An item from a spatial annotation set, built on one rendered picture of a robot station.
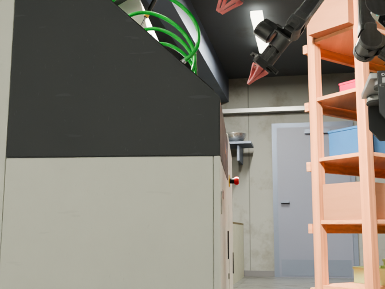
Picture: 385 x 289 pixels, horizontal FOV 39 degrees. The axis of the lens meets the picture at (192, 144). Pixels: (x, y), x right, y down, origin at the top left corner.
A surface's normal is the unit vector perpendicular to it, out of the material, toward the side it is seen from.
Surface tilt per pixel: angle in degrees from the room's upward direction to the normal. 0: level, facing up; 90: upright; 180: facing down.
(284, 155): 90
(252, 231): 90
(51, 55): 90
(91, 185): 90
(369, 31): 77
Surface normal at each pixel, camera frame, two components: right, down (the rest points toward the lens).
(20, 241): -0.09, -0.16
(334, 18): -0.76, -0.11
